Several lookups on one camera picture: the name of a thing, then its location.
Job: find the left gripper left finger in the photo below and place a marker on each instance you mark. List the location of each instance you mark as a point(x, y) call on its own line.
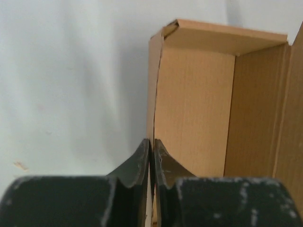
point(114, 200)

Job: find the brown cardboard box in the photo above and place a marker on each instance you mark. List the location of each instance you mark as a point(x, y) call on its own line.
point(228, 102)

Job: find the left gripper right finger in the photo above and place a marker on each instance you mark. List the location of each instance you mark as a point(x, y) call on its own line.
point(184, 200)

